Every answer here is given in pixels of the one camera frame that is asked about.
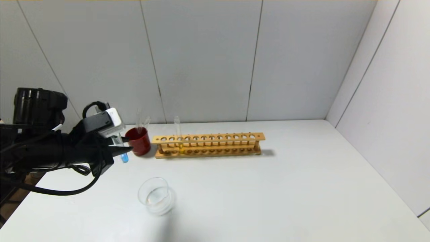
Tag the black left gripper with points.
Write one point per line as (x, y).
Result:
(104, 155)

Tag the blue pigment test tube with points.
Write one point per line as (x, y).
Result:
(125, 157)

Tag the black orange robot left arm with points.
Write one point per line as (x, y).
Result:
(37, 151)

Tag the empty glass test tube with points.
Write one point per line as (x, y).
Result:
(146, 123)
(139, 121)

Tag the yellow pigment test tube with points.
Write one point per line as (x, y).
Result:
(181, 148)

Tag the wooden test tube rack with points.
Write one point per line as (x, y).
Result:
(208, 137)

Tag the red plastic cup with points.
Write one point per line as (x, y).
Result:
(141, 145)

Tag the clear glass beaker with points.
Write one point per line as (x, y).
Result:
(156, 201)

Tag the dark background furniture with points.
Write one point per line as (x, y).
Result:
(5, 201)

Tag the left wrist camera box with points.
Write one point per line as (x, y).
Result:
(107, 122)

